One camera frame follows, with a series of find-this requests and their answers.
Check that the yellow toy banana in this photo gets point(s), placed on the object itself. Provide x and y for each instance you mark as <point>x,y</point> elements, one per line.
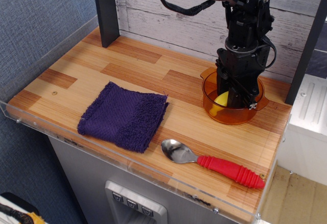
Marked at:
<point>219,103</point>

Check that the red-handled metal spoon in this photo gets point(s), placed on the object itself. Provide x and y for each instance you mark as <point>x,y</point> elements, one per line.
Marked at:
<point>180,153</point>

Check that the dark grey vertical post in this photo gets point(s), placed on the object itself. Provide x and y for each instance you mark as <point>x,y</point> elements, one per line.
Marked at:
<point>108,21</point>

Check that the orange transparent plastic pot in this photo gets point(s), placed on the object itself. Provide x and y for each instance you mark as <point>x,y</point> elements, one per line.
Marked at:
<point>228,108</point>

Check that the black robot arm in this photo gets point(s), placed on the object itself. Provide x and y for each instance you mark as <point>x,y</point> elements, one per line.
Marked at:
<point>246,51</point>

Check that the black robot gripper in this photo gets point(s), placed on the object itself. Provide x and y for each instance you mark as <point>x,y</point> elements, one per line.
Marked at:
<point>238,74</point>

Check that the grey toy fridge cabinet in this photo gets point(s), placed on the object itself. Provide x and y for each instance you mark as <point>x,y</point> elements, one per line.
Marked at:
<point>107,193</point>

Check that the purple folded towel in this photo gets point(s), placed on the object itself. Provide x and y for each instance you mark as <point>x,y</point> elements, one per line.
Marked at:
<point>127,118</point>

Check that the dark right frame post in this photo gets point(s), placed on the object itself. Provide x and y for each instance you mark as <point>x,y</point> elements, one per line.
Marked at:
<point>307,53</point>

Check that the white toy sink unit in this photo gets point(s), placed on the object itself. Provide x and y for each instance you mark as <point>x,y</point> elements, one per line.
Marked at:
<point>303,148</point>

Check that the clear acrylic table guard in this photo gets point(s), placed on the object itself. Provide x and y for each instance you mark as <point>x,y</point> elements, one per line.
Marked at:
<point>55,101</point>

